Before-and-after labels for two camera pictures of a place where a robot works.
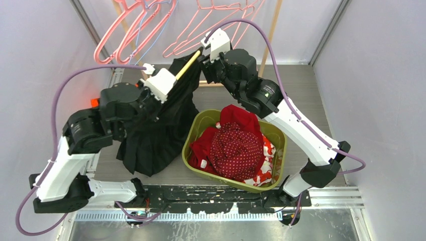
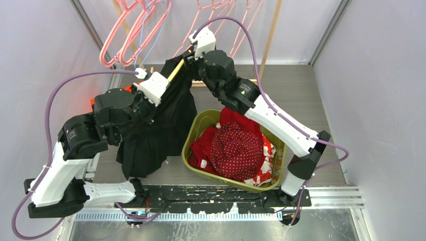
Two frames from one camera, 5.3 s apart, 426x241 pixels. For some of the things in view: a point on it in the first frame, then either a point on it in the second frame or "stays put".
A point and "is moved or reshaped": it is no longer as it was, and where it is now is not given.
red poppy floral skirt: x=263 y=176 stays put
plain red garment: x=199 y=153 stays put
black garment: x=146 y=145 is moved or reshaped
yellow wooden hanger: x=187 y=66 -> x=169 y=79
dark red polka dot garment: x=236 y=154 stays put
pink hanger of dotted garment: x=199 y=43 -> x=200 y=8
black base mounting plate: x=209 y=199 stays put
